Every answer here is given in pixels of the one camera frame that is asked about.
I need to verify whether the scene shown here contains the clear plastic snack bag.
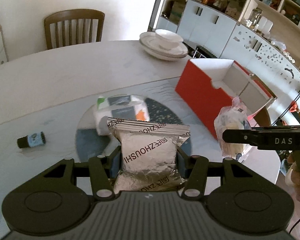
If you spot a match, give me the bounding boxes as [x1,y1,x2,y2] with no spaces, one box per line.
[214,97,251,163]

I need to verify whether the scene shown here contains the silver foil snack bag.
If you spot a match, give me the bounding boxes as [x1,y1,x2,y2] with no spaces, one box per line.
[107,118,191,194]

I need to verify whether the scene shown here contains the white patterned tissue pack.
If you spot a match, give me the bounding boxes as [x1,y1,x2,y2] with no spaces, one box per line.
[93,95,150,136]

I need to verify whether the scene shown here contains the person's right hand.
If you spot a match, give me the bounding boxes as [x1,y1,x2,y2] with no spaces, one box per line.
[287,153,300,202]

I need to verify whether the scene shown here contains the round patterned placemat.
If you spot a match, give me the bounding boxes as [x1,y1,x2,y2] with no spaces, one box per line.
[75,98,182,162]

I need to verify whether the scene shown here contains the red and white cardboard box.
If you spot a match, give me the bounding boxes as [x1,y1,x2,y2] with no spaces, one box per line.
[175,59,277,138]

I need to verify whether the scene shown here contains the white cabinet with stickers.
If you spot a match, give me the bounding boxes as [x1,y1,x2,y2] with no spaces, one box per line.
[221,24,300,125]

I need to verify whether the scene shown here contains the small dark bottle blue label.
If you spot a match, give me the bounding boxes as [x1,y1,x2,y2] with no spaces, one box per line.
[17,132,46,148]

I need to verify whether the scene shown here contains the white porcelain bowl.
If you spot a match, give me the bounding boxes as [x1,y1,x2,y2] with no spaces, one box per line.
[155,29,184,50]

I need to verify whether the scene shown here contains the stacked white plates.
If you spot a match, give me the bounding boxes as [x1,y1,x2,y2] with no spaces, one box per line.
[139,32,189,61]

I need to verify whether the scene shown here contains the brown wooden chair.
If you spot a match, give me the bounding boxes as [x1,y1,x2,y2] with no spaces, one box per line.
[44,9,106,50]

